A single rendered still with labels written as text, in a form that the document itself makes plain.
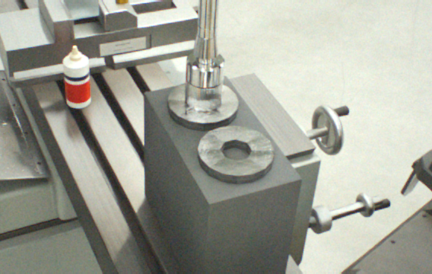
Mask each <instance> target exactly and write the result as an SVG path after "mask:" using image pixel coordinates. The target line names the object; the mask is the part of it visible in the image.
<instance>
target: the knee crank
mask: <svg viewBox="0 0 432 274"><path fill-rule="evenodd" d="M390 206H391V202H390V201H389V200H388V199H382V198H381V197H380V196H374V197H370V195H368V194H367V193H359V194H358V195H357V198H356V203H353V204H350V205H346V206H341V207H338V208H335V209H332V210H328V209H327V208H326V207H325V206H323V205H318V206H313V207H312V213H311V217H310V225H309V229H311V231H313V232H314V233H316V234H321V233H323V232H326V231H331V229H332V222H333V221H334V220H337V219H340V218H344V217H347V216H349V215H353V214H356V213H358V212H359V213H360V214H361V215H362V216H364V217H365V218H369V217H370V216H372V215H373V213H374V212H375V211H378V210H380V209H384V208H388V207H390Z"/></svg>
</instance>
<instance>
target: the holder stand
mask: <svg viewBox="0 0 432 274"><path fill-rule="evenodd" d="M185 92H186V83H182V84H179V85H176V86H172V87H168V88H162V89H158V90H155V91H148V92H145V197H146V199H147V201H148V203H149V205H150V207H151V208H152V210H153V212H154V214H155V216H156V218H157V220H158V222H159V224H160V226H161V227H162V229H163V231H164V233H165V235H166V236H167V239H168V242H169V244H170V246H171V248H172V250H173V252H174V254H175V256H176V258H177V259H178V261H179V264H180V265H181V267H182V269H183V272H184V273H185V274H286V272H287V259H288V255H289V250H290V245H291V238H292V233H293V229H294V221H295V216H296V212H297V204H298V200H299V195H300V188H301V183H302V179H301V177H300V175H299V174H298V173H297V172H296V170H295V169H294V167H293V166H292V165H291V163H290V162H289V160H288V159H287V157H286V156H285V155H284V153H283V152H282V151H281V149H280V148H279V147H278V146H277V144H276V143H275V141H274V140H273V138H272V137H271V136H270V135H269V133H268V132H266V130H265V127H264V126H263V125H262V124H261V122H260V121H259V119H258V118H257V117H256V115H255V114H254V112H253V111H252V110H251V109H250V107H248V105H247V104H246V102H245V101H244V99H243V98H242V97H241V96H240V93H239V92H238V90H237V89H236V88H235V87H234V86H233V84H232V82H231V81H230V80H229V79H228V78H227V76H224V81H223V91H222V101H221V105H220V106H219V107H218V108H217V109H216V110H212V111H208V112H200V111H196V110H193V109H192V108H190V107H188V106H187V105H186V102H185Z"/></svg>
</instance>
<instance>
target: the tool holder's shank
mask: <svg viewBox="0 0 432 274"><path fill-rule="evenodd" d="M218 9H219V0H199V3H198V19H197V33H196V37H195V43H194V47H193V51H192V53H193V55H194V56H196V59H197V61H198V62H200V63H203V64H209V63H212V62H214V61H215V57H217V56H218V54H219V50H218V37H217V31H218Z"/></svg>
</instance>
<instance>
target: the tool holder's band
mask: <svg viewBox="0 0 432 274"><path fill-rule="evenodd" d="M224 62H225V61H224V57H223V56H222V55H221V54H218V56H217V57H215V61H214V62H212V63H209V64H203V63H200V62H198V61H197V59H196V56H194V55H193V53H190V54H189V55H188V56H187V58H186V67H187V69H188V70H189V71H190V72H191V73H192V74H194V75H197V76H200V77H213V76H216V75H218V74H220V73H221V72H222V71H223V70H224Z"/></svg>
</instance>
